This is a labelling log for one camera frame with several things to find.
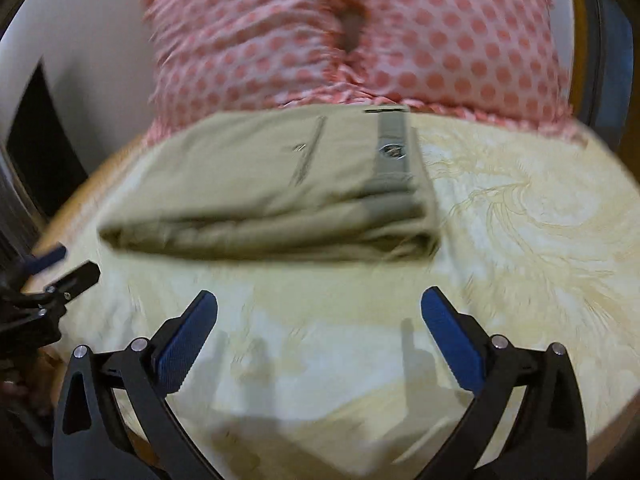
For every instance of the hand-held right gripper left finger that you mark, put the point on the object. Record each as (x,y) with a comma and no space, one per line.
(182,344)

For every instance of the khaki pants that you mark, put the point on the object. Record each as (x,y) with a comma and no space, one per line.
(260,190)

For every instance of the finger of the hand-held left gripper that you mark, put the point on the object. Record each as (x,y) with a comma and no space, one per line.
(47,258)
(80,278)

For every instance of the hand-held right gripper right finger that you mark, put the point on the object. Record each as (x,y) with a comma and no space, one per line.
(452,340)

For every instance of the dark door frame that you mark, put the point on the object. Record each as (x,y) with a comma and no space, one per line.
(607,45)

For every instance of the cream patterned bedsheet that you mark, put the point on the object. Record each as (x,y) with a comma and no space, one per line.
(380,340)

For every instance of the pink polka dot pillow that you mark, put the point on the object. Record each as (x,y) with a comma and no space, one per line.
(450,35)
(240,55)

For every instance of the dark wooden furniture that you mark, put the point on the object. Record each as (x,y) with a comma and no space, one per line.
(42,135)

